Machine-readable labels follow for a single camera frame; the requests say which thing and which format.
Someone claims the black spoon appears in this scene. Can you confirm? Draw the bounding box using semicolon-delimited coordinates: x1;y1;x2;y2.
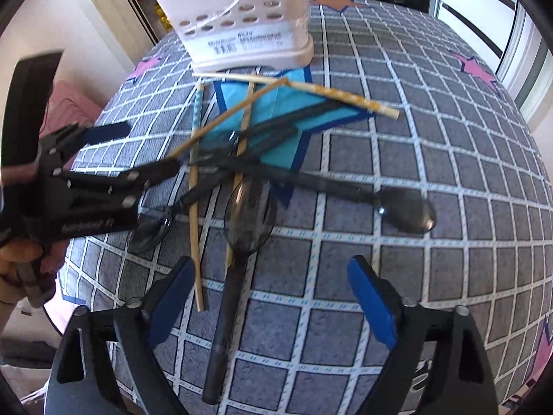
188;99;345;165
128;121;299;254
203;178;278;405
200;156;438;234

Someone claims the blue patterned chopstick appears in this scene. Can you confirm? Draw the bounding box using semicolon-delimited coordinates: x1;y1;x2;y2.
188;83;205;312

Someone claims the pink utensil holder caddy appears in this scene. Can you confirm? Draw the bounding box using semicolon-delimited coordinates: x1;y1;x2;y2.
157;0;314;73

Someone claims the person left hand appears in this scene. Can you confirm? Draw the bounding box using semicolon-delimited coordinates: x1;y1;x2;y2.
1;163;42;305

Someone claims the pink suitcase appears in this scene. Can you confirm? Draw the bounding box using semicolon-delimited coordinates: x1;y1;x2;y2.
39;81;102;138

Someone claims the grey checked tablecloth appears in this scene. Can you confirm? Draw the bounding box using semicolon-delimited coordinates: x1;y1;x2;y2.
58;0;553;415

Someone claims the yellow patterned chopstick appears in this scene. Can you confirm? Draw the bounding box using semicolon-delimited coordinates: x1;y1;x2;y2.
193;72;400;120

